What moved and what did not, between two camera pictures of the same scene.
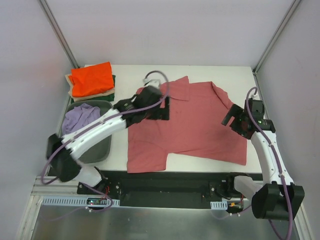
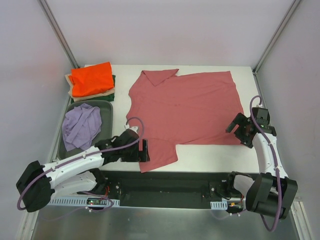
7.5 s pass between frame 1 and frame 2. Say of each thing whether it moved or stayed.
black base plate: stayed
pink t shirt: moved
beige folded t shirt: stayed
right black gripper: moved
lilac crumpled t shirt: stayed
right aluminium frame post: stayed
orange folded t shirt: stayed
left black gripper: moved
